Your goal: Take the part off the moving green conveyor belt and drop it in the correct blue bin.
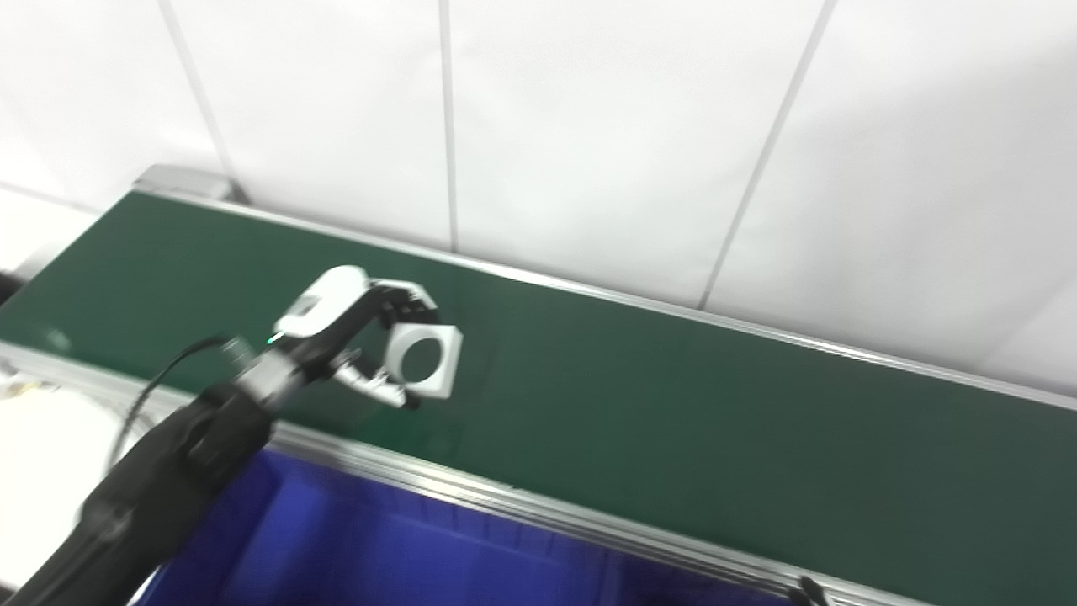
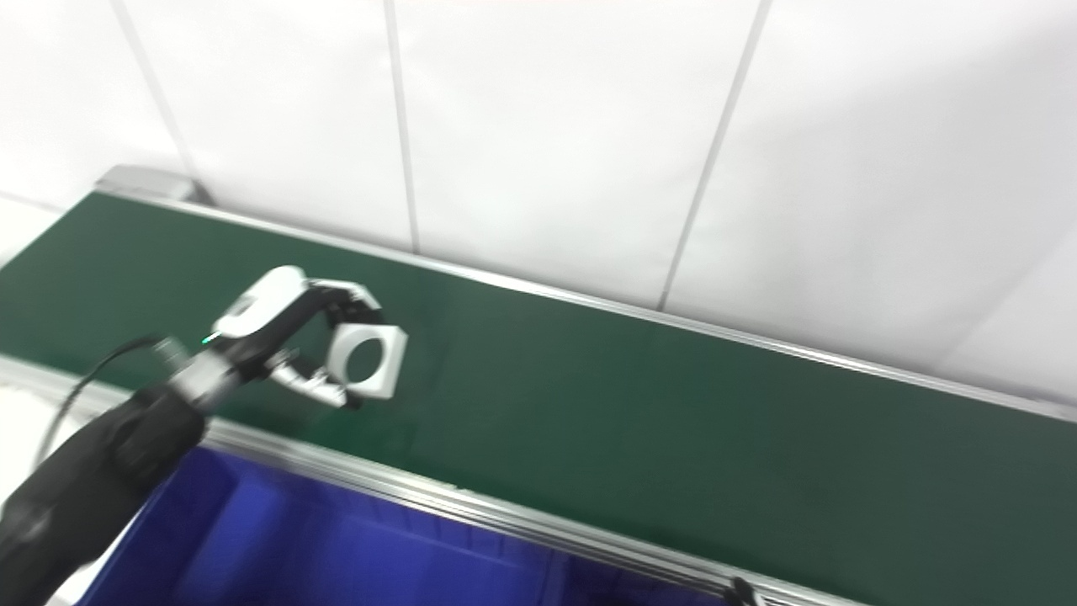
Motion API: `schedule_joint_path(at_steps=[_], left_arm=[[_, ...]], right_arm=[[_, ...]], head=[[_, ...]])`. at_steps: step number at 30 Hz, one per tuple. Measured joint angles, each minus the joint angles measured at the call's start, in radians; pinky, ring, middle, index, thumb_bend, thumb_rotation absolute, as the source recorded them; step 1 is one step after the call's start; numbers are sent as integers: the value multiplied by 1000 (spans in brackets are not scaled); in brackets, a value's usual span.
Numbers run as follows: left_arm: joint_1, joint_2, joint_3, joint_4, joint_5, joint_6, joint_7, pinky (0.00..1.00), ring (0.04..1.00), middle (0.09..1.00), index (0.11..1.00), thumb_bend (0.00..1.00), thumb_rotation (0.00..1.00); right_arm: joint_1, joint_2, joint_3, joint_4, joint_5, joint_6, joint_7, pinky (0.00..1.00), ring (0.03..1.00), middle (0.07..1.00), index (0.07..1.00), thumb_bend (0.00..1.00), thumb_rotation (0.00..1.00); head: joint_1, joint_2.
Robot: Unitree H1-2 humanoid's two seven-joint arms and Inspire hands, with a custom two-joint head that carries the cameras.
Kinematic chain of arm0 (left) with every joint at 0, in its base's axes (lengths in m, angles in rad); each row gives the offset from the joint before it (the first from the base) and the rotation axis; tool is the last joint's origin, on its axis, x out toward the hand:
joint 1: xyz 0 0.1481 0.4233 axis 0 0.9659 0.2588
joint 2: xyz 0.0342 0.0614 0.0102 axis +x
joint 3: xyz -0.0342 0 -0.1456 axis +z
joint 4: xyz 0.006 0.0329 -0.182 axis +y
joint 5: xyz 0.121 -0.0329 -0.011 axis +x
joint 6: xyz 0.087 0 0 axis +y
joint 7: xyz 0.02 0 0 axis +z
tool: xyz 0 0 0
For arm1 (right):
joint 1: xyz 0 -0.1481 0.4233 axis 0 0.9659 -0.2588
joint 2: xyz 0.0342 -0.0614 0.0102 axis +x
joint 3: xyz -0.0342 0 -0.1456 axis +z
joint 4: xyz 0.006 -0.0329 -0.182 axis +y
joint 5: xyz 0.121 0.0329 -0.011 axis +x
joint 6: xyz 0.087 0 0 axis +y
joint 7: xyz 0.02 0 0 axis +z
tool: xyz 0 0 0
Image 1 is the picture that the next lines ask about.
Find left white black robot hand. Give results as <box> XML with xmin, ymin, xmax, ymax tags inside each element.
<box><xmin>273</xmin><ymin>265</ymin><xmax>441</xmax><ymax>412</ymax></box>

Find white square part round hole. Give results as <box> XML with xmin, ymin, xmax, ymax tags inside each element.
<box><xmin>385</xmin><ymin>322</ymin><xmax>464</xmax><ymax>399</ymax></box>

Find green conveyor belt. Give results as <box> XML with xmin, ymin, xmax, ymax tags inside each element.
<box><xmin>0</xmin><ymin>192</ymin><xmax>1077</xmax><ymax>606</ymax></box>
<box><xmin>0</xmin><ymin>164</ymin><xmax>1077</xmax><ymax>606</ymax></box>

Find blue plastic bin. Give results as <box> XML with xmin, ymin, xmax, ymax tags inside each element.
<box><xmin>126</xmin><ymin>446</ymin><xmax>804</xmax><ymax>606</ymax></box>

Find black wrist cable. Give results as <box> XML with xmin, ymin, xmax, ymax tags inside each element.
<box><xmin>108</xmin><ymin>334</ymin><xmax>253</xmax><ymax>474</ymax></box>

